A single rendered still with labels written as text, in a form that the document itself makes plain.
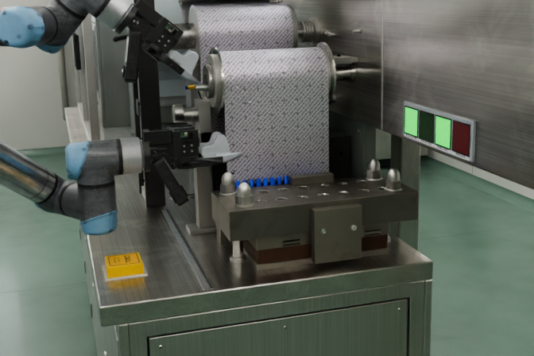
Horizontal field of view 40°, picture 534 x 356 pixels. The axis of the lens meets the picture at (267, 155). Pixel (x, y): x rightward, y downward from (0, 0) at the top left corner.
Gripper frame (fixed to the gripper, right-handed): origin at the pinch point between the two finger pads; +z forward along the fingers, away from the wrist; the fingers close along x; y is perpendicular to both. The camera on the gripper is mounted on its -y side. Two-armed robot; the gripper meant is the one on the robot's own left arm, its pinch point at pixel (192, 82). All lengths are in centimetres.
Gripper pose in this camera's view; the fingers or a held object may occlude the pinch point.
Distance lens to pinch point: 160.9
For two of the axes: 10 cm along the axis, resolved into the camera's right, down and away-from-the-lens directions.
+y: 6.0, -8.0, 0.1
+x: -2.8, -2.0, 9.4
